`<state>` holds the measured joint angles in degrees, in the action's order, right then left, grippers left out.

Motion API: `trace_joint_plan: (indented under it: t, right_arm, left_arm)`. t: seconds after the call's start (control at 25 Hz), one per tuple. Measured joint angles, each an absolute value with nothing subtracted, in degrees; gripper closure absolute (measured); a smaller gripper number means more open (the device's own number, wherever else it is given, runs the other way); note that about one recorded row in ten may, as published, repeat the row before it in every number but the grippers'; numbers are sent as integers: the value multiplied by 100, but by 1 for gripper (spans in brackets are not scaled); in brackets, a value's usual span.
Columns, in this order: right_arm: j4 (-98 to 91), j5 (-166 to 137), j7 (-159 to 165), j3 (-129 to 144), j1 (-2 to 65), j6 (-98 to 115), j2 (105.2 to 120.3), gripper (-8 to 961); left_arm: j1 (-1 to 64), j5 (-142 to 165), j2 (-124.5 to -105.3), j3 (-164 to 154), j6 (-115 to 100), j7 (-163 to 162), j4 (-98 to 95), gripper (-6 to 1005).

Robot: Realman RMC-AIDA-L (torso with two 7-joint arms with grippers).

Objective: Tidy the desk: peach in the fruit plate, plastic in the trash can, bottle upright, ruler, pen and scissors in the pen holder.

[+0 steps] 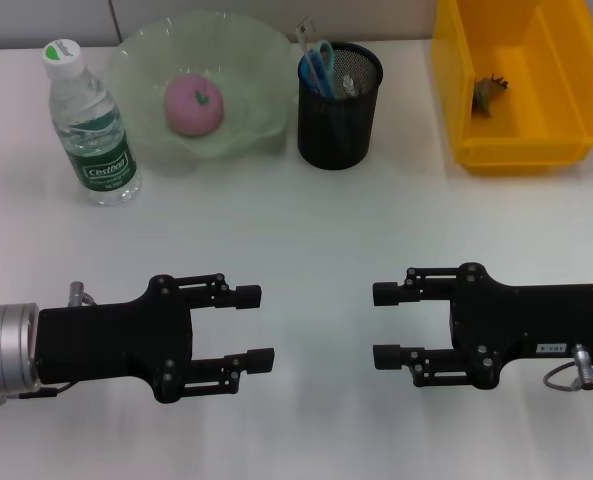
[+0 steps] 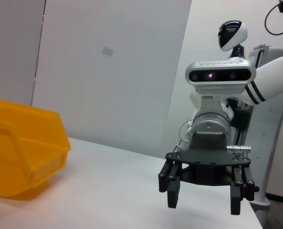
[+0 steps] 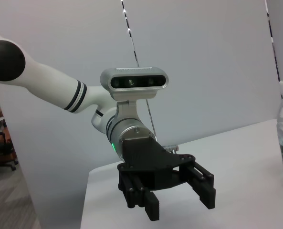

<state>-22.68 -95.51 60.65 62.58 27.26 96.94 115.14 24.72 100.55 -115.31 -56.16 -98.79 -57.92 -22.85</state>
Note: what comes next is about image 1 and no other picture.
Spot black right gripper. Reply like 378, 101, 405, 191
371, 261, 593, 391

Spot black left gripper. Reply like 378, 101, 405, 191
34, 272, 276, 405

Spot pink toy peach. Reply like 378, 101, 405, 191
163, 73, 226, 138

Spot clear green-label water bottle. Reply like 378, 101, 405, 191
41, 38, 143, 207

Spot silver ballpoint pen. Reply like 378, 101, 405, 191
339, 73, 360, 101

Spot blue scissors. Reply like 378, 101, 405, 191
299, 39, 338, 100

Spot clear plastic ruler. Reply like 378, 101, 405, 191
294, 17, 327, 96

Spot black mesh pen holder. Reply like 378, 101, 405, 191
296, 42, 385, 172

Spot translucent green fruit bowl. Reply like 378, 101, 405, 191
106, 14, 300, 177

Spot yellow plastic bin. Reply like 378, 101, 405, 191
431, 0, 593, 177

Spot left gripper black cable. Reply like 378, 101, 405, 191
0, 282, 100, 407

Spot right gripper grey cable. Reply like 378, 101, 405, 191
542, 343, 593, 392

